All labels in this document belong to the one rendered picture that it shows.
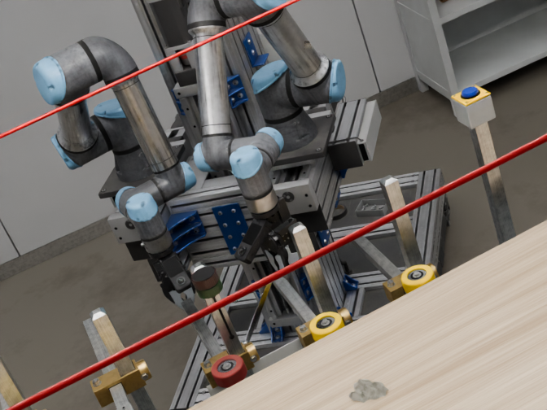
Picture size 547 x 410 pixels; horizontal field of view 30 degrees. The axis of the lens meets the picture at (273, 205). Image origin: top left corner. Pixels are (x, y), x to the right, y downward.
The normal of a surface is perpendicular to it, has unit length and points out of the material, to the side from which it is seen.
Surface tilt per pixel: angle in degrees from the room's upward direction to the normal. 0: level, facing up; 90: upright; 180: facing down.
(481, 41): 0
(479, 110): 90
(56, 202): 90
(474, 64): 0
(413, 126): 0
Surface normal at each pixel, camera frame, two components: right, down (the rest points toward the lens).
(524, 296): -0.32, -0.82
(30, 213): 0.29, 0.40
